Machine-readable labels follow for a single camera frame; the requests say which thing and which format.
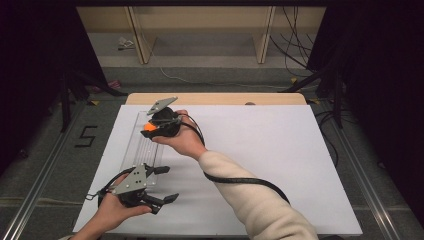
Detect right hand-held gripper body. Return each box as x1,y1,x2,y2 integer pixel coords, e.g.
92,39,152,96
146,96,183,139

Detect black metal stand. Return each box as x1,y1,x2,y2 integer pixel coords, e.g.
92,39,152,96
59,69,130,134
278,61,345,130

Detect pink cloth scrap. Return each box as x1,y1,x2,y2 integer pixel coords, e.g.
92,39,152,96
94,79,122,94

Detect wooden shelf unit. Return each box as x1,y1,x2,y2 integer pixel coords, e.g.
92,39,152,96
75,5,327,65

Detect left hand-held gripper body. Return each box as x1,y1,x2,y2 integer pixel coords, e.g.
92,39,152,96
109,162,158,209

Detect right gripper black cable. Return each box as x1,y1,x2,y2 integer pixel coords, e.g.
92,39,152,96
179,113,292,206

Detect bundle of black cables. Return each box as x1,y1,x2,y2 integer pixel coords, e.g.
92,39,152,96
269,5,322,73

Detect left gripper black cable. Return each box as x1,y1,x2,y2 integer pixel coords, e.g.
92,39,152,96
85,166,135,208

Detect black floor cable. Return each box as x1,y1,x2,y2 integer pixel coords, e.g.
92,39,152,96
314,109,359,168

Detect person's left hand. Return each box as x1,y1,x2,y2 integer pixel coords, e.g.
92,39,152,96
95,173,153,232

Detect clear plastic tray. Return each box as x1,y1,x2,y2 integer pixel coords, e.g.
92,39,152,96
119,110,167,188

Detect metal floor rail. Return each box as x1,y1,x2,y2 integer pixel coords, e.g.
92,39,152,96
312,101,403,240
0,99,87,240

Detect crumpled paper scrap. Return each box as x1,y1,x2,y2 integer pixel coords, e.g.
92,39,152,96
117,36,136,52

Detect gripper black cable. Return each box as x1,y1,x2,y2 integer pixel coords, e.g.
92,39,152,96
85,166,135,208
179,113,292,206

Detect person's right hand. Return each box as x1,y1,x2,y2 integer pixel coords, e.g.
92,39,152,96
151,109,208,161

